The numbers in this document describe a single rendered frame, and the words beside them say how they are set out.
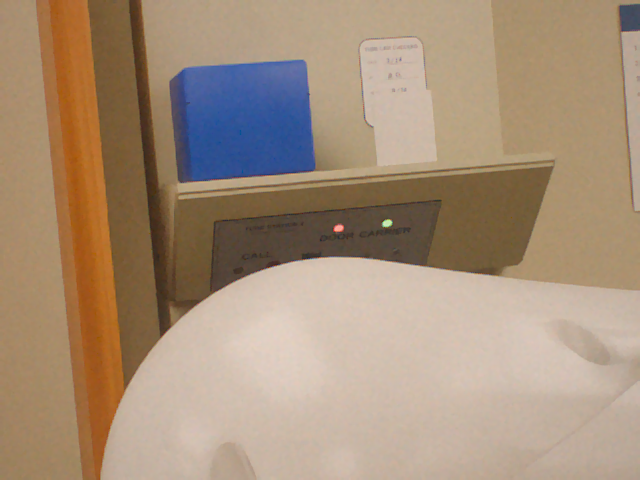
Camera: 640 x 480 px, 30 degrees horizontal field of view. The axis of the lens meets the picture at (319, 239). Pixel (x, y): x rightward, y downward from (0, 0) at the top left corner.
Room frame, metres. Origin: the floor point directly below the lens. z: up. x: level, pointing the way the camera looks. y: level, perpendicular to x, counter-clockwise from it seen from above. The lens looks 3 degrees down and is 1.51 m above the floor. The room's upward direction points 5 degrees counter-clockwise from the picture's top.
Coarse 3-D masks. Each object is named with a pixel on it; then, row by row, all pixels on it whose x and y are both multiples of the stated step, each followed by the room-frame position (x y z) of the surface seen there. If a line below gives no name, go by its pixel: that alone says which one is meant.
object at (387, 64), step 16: (368, 48) 1.09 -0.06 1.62; (384, 48) 1.10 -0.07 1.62; (400, 48) 1.10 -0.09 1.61; (416, 48) 1.10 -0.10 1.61; (368, 64) 1.09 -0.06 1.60; (384, 64) 1.10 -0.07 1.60; (400, 64) 1.10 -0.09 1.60; (416, 64) 1.10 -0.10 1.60; (368, 80) 1.09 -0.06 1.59; (384, 80) 1.10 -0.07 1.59; (400, 80) 1.10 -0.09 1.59; (416, 80) 1.10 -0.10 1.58; (368, 96) 1.09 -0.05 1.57; (368, 112) 1.09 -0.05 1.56
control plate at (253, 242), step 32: (224, 224) 0.97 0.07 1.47; (256, 224) 0.98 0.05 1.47; (288, 224) 0.99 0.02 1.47; (320, 224) 0.99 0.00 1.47; (352, 224) 1.00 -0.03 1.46; (416, 224) 1.02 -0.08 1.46; (224, 256) 1.00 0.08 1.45; (256, 256) 1.00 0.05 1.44; (288, 256) 1.01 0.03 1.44; (352, 256) 1.03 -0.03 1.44; (384, 256) 1.04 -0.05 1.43; (416, 256) 1.05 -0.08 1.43
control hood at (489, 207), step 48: (192, 192) 0.94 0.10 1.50; (240, 192) 0.95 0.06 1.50; (288, 192) 0.96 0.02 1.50; (336, 192) 0.97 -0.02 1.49; (384, 192) 0.99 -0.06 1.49; (432, 192) 1.00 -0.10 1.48; (480, 192) 1.01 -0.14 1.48; (528, 192) 1.03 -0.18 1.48; (192, 240) 0.97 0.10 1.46; (432, 240) 1.04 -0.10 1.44; (480, 240) 1.06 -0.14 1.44; (528, 240) 1.08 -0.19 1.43; (192, 288) 1.02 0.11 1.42
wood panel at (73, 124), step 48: (48, 0) 0.95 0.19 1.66; (48, 48) 1.06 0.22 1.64; (48, 96) 1.23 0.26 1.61; (96, 96) 0.95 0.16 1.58; (96, 144) 0.95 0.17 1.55; (96, 192) 0.95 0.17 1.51; (96, 240) 0.95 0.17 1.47; (96, 288) 0.95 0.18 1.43; (96, 336) 0.94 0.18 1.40; (96, 384) 0.94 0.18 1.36; (96, 432) 0.94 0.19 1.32
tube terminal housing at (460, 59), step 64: (192, 0) 1.06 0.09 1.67; (256, 0) 1.07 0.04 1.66; (320, 0) 1.08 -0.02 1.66; (384, 0) 1.10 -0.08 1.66; (448, 0) 1.11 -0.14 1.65; (192, 64) 1.06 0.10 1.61; (320, 64) 1.08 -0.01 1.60; (448, 64) 1.11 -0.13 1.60; (320, 128) 1.08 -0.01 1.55; (448, 128) 1.11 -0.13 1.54
